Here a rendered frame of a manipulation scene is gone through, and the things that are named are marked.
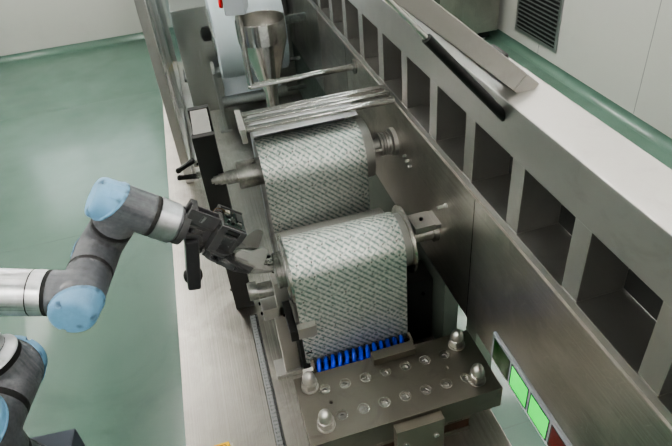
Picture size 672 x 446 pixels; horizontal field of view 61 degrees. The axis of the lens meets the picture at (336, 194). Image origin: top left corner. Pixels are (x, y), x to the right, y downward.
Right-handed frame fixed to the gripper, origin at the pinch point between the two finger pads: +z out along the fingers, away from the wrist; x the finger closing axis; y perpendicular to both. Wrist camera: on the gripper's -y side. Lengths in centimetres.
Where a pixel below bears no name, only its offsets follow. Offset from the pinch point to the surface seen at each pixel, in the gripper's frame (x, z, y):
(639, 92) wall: 195, 274, 93
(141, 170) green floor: 270, 36, -136
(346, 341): -6.8, 24.3, -7.7
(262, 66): 67, 1, 19
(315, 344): -6.8, 17.9, -10.7
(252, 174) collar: 21.6, -3.2, 7.4
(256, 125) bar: 23.7, -7.8, 17.5
